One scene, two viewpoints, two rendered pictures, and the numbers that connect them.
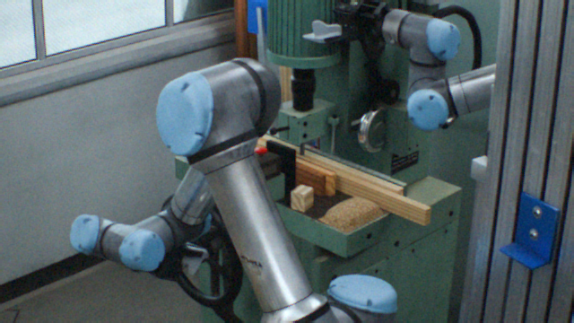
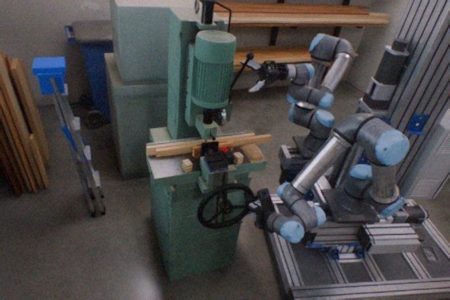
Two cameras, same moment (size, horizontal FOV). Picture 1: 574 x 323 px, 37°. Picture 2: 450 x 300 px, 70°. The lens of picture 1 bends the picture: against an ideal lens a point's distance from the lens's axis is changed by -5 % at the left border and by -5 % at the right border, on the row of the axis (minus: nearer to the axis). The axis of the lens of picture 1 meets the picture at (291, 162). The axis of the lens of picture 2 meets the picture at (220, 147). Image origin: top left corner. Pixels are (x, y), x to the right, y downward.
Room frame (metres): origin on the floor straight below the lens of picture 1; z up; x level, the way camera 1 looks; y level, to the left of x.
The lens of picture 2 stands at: (1.51, 1.25, 1.93)
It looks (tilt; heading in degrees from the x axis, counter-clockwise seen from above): 36 degrees down; 290
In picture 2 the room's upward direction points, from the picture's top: 8 degrees clockwise
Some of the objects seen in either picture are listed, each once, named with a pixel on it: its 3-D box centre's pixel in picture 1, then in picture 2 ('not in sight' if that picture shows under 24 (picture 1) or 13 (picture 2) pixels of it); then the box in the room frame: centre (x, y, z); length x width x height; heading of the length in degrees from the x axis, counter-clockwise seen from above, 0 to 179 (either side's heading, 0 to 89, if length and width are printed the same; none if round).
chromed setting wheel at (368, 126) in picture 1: (376, 128); (220, 115); (2.07, -0.21, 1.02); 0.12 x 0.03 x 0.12; 136
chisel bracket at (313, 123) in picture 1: (308, 123); (205, 127); (2.08, -0.04, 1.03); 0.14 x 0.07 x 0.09; 136
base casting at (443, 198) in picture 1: (333, 210); (196, 157); (2.15, -0.11, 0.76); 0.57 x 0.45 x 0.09; 136
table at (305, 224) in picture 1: (269, 196); (210, 166); (1.99, 0.05, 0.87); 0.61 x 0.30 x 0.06; 46
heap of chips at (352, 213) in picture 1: (352, 208); (253, 150); (1.83, -0.14, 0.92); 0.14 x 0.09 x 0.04; 136
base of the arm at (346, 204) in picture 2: not in sight; (353, 197); (1.29, -0.12, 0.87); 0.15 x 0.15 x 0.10
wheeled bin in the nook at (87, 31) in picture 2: not in sight; (107, 74); (3.70, -1.13, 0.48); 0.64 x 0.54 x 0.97; 49
